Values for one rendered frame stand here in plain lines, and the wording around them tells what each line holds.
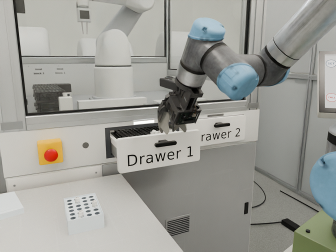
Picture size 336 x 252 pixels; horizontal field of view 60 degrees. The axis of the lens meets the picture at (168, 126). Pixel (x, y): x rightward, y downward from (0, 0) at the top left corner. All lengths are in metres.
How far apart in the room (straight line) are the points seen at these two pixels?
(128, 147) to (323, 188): 0.59
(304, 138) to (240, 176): 1.39
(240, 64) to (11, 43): 0.67
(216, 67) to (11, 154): 0.70
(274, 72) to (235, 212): 0.89
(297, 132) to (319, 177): 2.30
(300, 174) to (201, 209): 1.60
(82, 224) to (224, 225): 0.84
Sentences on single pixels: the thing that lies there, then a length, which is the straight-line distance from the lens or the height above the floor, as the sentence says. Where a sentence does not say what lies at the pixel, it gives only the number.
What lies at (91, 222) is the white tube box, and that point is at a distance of 0.76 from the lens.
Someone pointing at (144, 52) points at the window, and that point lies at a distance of 1.07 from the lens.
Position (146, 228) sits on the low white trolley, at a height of 0.76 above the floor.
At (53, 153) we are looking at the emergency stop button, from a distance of 0.96.
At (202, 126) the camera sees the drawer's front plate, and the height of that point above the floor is 0.90.
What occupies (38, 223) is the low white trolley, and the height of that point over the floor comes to 0.76.
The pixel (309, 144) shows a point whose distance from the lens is 2.70.
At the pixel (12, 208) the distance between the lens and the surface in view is 0.91.
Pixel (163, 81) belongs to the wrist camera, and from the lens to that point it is 0.84.
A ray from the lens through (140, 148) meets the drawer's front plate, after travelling 0.92.
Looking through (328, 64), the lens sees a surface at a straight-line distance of 1.43.
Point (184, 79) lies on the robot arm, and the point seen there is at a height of 1.12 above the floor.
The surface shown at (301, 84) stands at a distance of 2.72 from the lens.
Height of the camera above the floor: 1.17
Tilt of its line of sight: 13 degrees down
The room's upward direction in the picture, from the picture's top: straight up
